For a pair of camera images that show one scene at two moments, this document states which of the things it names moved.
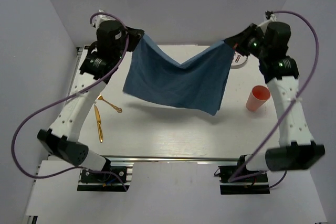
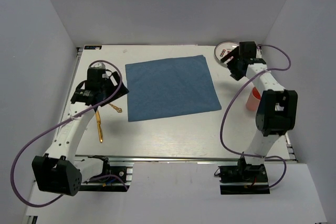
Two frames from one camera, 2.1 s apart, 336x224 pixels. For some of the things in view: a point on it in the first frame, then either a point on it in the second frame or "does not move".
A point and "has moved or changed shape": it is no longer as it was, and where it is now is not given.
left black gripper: x=134 y=35 → x=122 y=91
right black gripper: x=238 y=42 → x=237 y=74
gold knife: x=99 y=124 does not move
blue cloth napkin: x=199 y=83 has moved or changed shape
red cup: x=260 y=95 does not move
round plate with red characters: x=239 y=60 has moved or changed shape
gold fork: x=99 y=97 does not move
